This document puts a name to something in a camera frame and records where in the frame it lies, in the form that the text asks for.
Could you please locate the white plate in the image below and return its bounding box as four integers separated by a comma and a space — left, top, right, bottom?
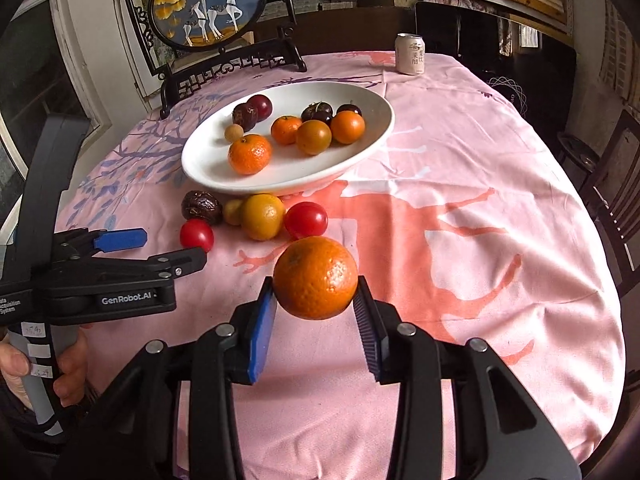
181, 80, 396, 197

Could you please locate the dark wooden slatted chair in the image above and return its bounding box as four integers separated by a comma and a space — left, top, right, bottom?
580, 110, 640, 301

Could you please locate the pink printed tablecloth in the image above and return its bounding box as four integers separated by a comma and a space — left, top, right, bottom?
52, 50, 626, 480

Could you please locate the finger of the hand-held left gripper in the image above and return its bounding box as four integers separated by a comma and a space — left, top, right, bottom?
50, 247, 208, 285
54, 227, 149, 257

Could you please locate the orange tomato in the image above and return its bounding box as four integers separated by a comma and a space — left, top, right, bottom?
296, 120, 333, 156
330, 110, 366, 145

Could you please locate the red cherry tomato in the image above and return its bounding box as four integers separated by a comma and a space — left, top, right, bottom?
284, 201, 329, 240
180, 218, 215, 253

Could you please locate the small orange tangerine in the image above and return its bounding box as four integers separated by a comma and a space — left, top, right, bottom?
270, 115, 304, 146

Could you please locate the white drink can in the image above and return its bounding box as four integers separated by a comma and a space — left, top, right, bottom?
395, 32, 426, 76

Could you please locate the round deer picture screen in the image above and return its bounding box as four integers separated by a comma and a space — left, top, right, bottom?
122, 0, 308, 118

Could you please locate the white framed window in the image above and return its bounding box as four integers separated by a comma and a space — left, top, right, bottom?
0, 0, 112, 201

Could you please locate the white wire basket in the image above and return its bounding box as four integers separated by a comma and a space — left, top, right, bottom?
487, 75, 531, 117

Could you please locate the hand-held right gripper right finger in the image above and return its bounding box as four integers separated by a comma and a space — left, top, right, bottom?
352, 276, 583, 480

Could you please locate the wrinkled purple passion fruit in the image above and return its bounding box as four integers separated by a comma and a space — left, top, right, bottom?
232, 103, 259, 132
181, 190, 223, 226

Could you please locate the yellow-orange tangerine on cloth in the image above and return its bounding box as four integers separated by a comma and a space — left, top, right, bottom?
241, 193, 286, 241

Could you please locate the person's left hand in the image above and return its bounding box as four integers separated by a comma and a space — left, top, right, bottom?
0, 326, 91, 406

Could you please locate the black glossy panel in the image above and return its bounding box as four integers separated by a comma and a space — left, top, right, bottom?
415, 0, 576, 126

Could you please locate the round black stool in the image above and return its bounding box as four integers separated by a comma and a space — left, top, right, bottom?
557, 132, 601, 173

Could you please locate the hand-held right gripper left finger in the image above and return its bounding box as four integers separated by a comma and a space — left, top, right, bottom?
65, 277, 279, 480

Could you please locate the woven window blind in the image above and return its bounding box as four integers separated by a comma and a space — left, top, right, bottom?
597, 0, 637, 107

